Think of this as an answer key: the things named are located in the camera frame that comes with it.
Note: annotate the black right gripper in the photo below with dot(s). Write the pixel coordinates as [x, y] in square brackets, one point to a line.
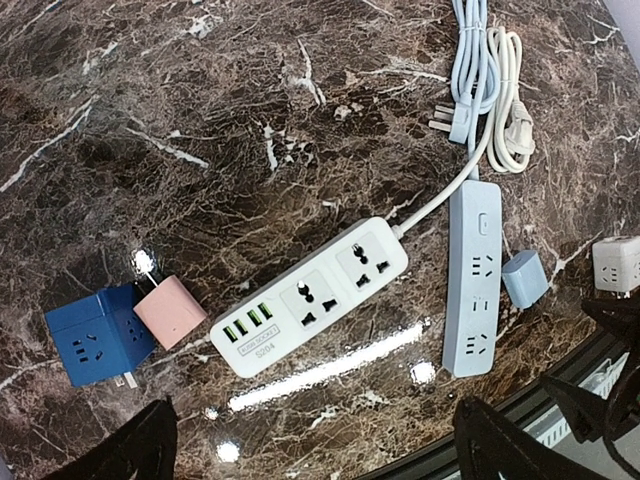
[620, 318]

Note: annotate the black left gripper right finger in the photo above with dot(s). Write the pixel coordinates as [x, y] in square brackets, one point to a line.
[489, 446]

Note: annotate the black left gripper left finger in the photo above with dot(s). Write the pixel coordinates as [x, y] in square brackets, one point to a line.
[143, 448]

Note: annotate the light blue USB charger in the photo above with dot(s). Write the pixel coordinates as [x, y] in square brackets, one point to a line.
[524, 279]

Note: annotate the white cube socket adapter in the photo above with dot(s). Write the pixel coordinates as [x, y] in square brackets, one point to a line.
[616, 264]

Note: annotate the blue cube socket adapter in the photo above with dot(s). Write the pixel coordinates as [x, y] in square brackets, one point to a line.
[100, 336]

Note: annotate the pink USB charger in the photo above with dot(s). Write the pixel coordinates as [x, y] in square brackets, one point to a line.
[170, 312]

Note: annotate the light blue power strip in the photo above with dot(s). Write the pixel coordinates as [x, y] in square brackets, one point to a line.
[474, 277]

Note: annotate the white power strip with USB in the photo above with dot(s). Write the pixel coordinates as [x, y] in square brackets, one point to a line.
[309, 297]

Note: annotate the white slotted cable duct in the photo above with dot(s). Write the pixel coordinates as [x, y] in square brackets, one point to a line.
[577, 409]

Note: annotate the black frame rail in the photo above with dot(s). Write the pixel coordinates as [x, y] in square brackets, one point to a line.
[439, 459]

